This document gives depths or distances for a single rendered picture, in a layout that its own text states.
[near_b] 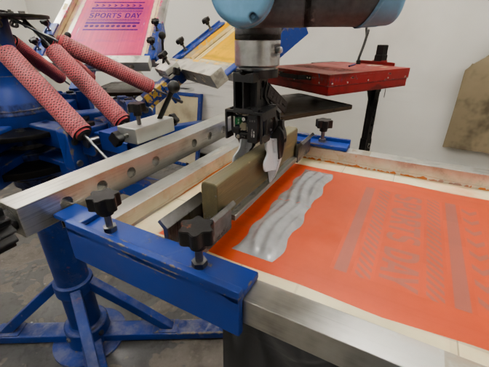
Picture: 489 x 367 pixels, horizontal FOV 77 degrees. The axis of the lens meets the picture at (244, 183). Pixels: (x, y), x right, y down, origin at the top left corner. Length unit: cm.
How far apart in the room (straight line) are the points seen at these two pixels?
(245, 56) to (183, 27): 270
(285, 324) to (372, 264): 19
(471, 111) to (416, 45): 56
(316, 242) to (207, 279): 22
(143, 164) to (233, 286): 38
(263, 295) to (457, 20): 231
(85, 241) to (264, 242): 27
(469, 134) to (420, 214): 190
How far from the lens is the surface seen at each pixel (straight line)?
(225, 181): 47
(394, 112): 257
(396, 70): 177
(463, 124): 253
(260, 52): 51
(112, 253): 47
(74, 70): 101
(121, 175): 63
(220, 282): 36
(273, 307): 36
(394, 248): 55
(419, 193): 75
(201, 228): 36
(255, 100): 52
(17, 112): 113
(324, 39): 260
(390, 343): 37
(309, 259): 49
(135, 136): 71
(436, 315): 46
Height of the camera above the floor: 126
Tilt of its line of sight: 26 degrees down
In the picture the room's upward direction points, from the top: straight up
